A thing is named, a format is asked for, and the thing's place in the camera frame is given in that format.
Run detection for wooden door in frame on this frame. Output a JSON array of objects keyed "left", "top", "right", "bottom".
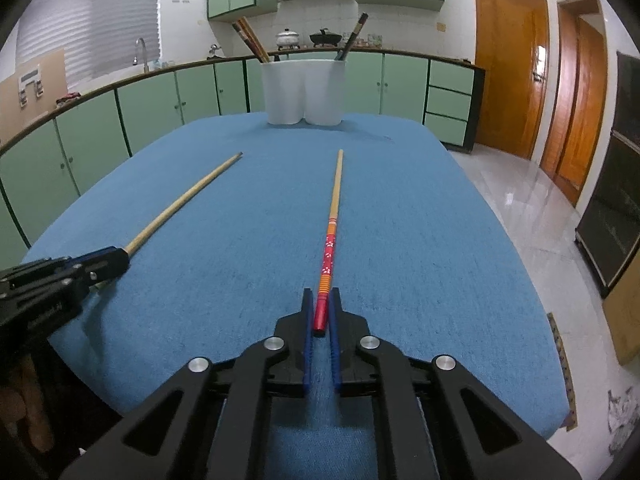
[{"left": 540, "top": 0, "right": 608, "bottom": 206}]

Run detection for cardboard board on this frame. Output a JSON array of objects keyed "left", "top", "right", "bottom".
[{"left": 0, "top": 49, "right": 67, "bottom": 133}]

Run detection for black cabinet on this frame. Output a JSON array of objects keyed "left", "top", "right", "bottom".
[{"left": 575, "top": 51, "right": 640, "bottom": 298}]

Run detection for wooden chopstick red patterned end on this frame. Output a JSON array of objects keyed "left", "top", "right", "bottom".
[
  {"left": 312, "top": 149, "right": 346, "bottom": 337},
  {"left": 231, "top": 21, "right": 265, "bottom": 63}
]

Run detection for blue table mat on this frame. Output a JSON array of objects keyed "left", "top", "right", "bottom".
[{"left": 22, "top": 112, "right": 573, "bottom": 480}]

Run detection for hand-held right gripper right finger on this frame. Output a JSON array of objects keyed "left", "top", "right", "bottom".
[{"left": 327, "top": 287, "right": 581, "bottom": 480}]

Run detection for person's left hand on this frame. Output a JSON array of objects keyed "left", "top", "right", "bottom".
[{"left": 0, "top": 360, "right": 56, "bottom": 453}]

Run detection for white window blinds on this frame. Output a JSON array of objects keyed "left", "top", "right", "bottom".
[{"left": 15, "top": 0, "right": 163, "bottom": 91}]

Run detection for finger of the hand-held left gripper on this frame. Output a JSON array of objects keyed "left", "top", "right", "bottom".
[
  {"left": 0, "top": 249, "right": 130, "bottom": 306},
  {"left": 0, "top": 247, "right": 118, "bottom": 286}
]

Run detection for dark chopstick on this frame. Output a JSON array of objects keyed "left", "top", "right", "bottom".
[
  {"left": 334, "top": 12, "right": 365, "bottom": 61},
  {"left": 341, "top": 14, "right": 369, "bottom": 61}
]

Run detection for green drawer unit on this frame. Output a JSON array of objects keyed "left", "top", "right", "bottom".
[{"left": 424, "top": 59, "right": 486, "bottom": 153}]

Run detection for ruler strip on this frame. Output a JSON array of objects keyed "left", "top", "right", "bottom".
[{"left": 546, "top": 312, "right": 578, "bottom": 432}]

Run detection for brown chopsticks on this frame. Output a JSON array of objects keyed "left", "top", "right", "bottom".
[{"left": 239, "top": 17, "right": 272, "bottom": 62}]

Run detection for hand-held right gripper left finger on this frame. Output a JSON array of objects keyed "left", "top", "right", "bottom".
[{"left": 60, "top": 287, "right": 315, "bottom": 480}]

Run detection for cardboard box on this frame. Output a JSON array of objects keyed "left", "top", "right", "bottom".
[{"left": 602, "top": 280, "right": 640, "bottom": 366}]

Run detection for closed wooden door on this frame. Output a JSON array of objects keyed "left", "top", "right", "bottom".
[{"left": 472, "top": 0, "right": 551, "bottom": 161}]

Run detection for green lower kitchen cabinets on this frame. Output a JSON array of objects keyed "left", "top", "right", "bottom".
[{"left": 0, "top": 50, "right": 431, "bottom": 261}]

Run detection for white utensil holder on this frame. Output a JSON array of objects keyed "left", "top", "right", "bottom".
[{"left": 261, "top": 59, "right": 347, "bottom": 126}]

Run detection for plain wooden chopstick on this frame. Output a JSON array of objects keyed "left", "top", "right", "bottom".
[{"left": 122, "top": 152, "right": 244, "bottom": 258}]

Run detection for patterned cloth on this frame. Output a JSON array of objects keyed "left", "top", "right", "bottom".
[{"left": 607, "top": 389, "right": 637, "bottom": 456}]

